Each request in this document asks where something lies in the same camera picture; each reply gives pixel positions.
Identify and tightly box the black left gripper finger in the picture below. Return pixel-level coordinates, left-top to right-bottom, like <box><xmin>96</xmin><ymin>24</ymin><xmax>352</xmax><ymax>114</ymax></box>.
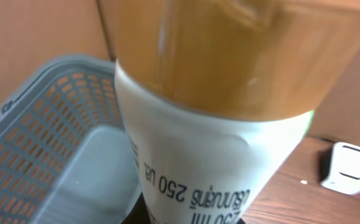
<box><xmin>121</xmin><ymin>194</ymin><xmax>151</xmax><ymax>224</ymax></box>

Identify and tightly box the white tube gold cap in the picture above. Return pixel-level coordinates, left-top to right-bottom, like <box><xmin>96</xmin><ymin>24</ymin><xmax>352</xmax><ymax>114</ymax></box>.
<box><xmin>101</xmin><ymin>0</ymin><xmax>360</xmax><ymax>223</ymax></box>

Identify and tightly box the white barcode scanner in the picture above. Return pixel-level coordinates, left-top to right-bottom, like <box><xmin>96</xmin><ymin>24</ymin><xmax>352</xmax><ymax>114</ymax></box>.
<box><xmin>320</xmin><ymin>142</ymin><xmax>360</xmax><ymax>195</ymax></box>

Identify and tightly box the dark grey plastic basket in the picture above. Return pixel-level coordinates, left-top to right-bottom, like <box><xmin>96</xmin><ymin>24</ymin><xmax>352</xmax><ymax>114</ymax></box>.
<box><xmin>0</xmin><ymin>55</ymin><xmax>141</xmax><ymax>223</ymax></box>

